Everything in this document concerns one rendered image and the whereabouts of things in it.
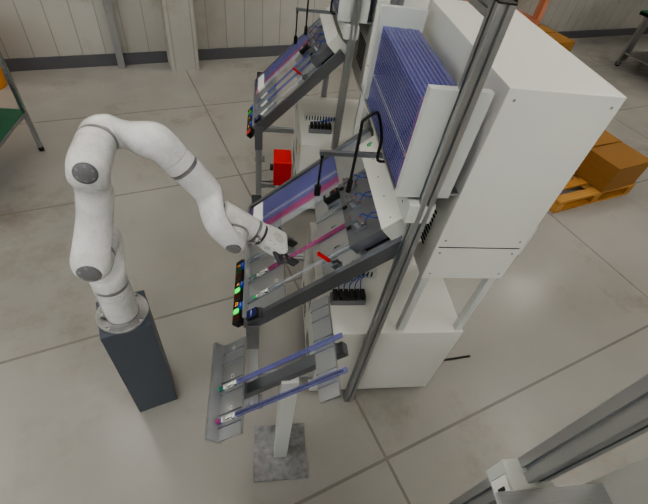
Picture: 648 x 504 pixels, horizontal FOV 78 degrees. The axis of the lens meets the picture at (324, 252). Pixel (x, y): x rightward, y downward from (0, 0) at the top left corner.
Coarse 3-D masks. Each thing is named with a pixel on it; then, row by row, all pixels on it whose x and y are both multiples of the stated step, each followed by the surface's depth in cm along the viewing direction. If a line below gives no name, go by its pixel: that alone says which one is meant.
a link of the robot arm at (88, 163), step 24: (72, 144) 99; (96, 144) 100; (72, 168) 97; (96, 168) 98; (96, 192) 107; (96, 216) 115; (72, 240) 119; (96, 240) 120; (72, 264) 121; (96, 264) 122
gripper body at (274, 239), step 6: (270, 228) 139; (276, 228) 142; (264, 234) 134; (270, 234) 137; (276, 234) 139; (282, 234) 142; (264, 240) 134; (270, 240) 135; (276, 240) 137; (282, 240) 140; (258, 246) 136; (264, 246) 136; (270, 246) 135; (276, 246) 136; (282, 246) 138; (270, 252) 137; (282, 252) 138
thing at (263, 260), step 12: (252, 252) 183; (264, 252) 177; (252, 264) 178; (264, 264) 172; (252, 276) 172; (264, 276) 168; (276, 276) 163; (252, 288) 168; (264, 288) 164; (276, 288) 158; (252, 300) 163; (264, 300) 159; (276, 300) 155
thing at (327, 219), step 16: (352, 144) 180; (336, 160) 181; (352, 160) 174; (320, 208) 169; (336, 208) 162; (320, 224) 164; (336, 224) 157; (336, 240) 152; (336, 256) 148; (352, 256) 143
